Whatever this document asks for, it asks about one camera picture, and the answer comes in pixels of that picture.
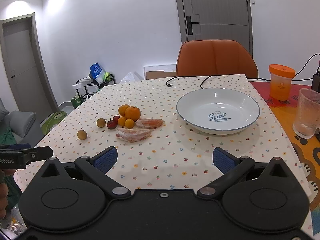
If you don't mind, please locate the black usb cable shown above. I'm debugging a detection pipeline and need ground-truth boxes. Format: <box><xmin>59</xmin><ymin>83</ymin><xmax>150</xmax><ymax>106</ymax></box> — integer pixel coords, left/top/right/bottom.
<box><xmin>166</xmin><ymin>52</ymin><xmax>320</xmax><ymax>89</ymax></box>

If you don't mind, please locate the green cloth on sofa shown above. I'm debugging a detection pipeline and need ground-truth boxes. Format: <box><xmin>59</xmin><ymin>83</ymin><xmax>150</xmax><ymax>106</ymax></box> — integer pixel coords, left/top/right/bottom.
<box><xmin>0</xmin><ymin>127</ymin><xmax>16</xmax><ymax>145</ymax></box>

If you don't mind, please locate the black metal shelf rack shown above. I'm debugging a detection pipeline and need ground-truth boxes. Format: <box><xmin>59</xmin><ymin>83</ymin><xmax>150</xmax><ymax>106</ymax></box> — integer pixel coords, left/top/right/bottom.
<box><xmin>72</xmin><ymin>74</ymin><xmax>116</xmax><ymax>102</ymax></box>

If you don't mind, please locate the red small apple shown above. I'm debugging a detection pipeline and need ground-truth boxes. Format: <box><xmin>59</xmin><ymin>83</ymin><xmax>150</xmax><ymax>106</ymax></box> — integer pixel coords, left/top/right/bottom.
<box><xmin>112</xmin><ymin>115</ymin><xmax>120</xmax><ymax>125</ymax></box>
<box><xmin>106</xmin><ymin>119</ymin><xmax>118</xmax><ymax>129</ymax></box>

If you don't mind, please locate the orange lidded plastic cup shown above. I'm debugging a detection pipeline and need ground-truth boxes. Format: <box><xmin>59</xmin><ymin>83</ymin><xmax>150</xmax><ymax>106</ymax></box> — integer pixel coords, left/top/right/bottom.
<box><xmin>268</xmin><ymin>64</ymin><xmax>296</xmax><ymax>101</ymax></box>

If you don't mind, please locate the small kumquat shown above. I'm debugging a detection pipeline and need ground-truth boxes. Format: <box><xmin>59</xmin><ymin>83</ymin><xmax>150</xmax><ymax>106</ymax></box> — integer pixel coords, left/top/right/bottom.
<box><xmin>125</xmin><ymin>119</ymin><xmax>135</xmax><ymax>129</ymax></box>
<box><xmin>118</xmin><ymin>116</ymin><xmax>126</xmax><ymax>127</ymax></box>

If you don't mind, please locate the large orange front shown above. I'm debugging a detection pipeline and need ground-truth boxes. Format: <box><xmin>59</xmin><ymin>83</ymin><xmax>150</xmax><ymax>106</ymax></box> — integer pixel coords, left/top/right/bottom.
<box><xmin>125</xmin><ymin>106</ymin><xmax>141</xmax><ymax>122</ymax></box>

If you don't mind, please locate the green floor mat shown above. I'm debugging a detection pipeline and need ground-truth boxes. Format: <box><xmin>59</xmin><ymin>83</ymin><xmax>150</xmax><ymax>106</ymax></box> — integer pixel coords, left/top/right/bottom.
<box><xmin>41</xmin><ymin>111</ymin><xmax>67</xmax><ymax>135</ymax></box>

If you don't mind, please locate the large orange back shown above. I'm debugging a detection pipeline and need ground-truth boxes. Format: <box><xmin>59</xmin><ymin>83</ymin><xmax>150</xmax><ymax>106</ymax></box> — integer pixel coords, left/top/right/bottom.
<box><xmin>118</xmin><ymin>105</ymin><xmax>130</xmax><ymax>116</ymax></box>

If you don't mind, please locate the clear ribbed glass cup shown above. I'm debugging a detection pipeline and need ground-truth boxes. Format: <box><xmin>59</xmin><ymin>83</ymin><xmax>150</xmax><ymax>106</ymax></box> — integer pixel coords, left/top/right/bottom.
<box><xmin>292</xmin><ymin>88</ymin><xmax>320</xmax><ymax>139</ymax></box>

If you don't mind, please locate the person's left hand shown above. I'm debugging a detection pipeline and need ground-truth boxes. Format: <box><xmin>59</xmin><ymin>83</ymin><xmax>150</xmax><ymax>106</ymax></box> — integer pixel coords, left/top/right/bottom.
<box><xmin>0</xmin><ymin>170</ymin><xmax>16</xmax><ymax>219</ymax></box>

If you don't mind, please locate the large orange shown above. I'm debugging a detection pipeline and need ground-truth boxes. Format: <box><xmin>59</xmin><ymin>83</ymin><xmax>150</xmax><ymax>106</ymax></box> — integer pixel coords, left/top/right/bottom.
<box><xmin>125</xmin><ymin>106</ymin><xmax>141</xmax><ymax>122</ymax></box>
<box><xmin>118</xmin><ymin>105</ymin><xmax>130</xmax><ymax>116</ymax></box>

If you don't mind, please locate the red orange cartoon mat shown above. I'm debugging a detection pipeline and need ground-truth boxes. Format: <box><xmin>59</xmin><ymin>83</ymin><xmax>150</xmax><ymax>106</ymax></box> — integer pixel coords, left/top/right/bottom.
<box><xmin>249</xmin><ymin>80</ymin><xmax>320</xmax><ymax>207</ymax></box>

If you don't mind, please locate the grey side door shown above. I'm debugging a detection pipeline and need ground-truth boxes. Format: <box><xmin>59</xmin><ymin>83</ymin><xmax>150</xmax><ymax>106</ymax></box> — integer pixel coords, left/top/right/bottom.
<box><xmin>1</xmin><ymin>13</ymin><xmax>59</xmax><ymax>122</ymax></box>

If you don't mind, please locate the black power adapter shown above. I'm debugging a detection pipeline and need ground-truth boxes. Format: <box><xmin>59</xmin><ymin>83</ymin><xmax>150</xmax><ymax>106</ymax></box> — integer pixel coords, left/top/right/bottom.
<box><xmin>311</xmin><ymin>62</ymin><xmax>320</xmax><ymax>93</ymax></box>

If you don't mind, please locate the green box on floor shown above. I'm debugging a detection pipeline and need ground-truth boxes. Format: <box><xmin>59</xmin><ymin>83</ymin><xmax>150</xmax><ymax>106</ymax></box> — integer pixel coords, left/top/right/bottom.
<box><xmin>71</xmin><ymin>95</ymin><xmax>85</xmax><ymax>109</ymax></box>

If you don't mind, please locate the clear plastic bag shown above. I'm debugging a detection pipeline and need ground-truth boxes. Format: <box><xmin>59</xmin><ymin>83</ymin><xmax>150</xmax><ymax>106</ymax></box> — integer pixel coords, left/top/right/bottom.
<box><xmin>120</xmin><ymin>72</ymin><xmax>143</xmax><ymax>84</ymax></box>

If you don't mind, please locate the white framed board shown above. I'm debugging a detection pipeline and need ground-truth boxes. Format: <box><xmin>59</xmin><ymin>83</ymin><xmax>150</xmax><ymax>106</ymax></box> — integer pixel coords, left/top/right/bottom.
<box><xmin>143</xmin><ymin>64</ymin><xmax>176</xmax><ymax>80</ymax></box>

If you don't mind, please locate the grey door with lock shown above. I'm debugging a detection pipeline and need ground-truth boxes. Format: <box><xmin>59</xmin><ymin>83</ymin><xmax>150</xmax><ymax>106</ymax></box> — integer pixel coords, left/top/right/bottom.
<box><xmin>176</xmin><ymin>0</ymin><xmax>253</xmax><ymax>54</ymax></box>

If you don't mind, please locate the grey sofa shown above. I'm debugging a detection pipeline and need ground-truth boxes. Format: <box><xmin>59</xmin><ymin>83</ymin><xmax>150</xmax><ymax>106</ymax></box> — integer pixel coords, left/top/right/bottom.
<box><xmin>0</xmin><ymin>101</ymin><xmax>44</xmax><ymax>147</ymax></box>

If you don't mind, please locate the orange leather chair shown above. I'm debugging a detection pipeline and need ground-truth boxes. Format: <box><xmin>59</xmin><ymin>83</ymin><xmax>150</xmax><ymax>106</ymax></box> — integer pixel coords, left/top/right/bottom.
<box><xmin>176</xmin><ymin>40</ymin><xmax>258</xmax><ymax>79</ymax></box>

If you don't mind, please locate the floral white tablecloth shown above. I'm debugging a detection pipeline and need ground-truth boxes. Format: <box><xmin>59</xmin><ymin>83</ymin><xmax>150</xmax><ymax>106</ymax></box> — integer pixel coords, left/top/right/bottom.
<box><xmin>14</xmin><ymin>74</ymin><xmax>314</xmax><ymax>235</ymax></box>

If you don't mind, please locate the peeled pomelo segment back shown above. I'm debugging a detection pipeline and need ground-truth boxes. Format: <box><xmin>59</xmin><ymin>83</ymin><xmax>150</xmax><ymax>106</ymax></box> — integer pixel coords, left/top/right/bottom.
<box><xmin>135</xmin><ymin>119</ymin><xmax>164</xmax><ymax>129</ymax></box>

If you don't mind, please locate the blue plastic bag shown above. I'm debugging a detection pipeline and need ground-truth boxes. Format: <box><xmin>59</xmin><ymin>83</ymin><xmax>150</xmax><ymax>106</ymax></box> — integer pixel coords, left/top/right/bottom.
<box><xmin>90</xmin><ymin>63</ymin><xmax>105</xmax><ymax>79</ymax></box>

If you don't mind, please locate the white plate blue rim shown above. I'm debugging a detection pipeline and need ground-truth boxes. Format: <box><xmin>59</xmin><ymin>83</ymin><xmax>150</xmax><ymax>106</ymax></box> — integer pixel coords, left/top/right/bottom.
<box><xmin>176</xmin><ymin>88</ymin><xmax>260</xmax><ymax>135</ymax></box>

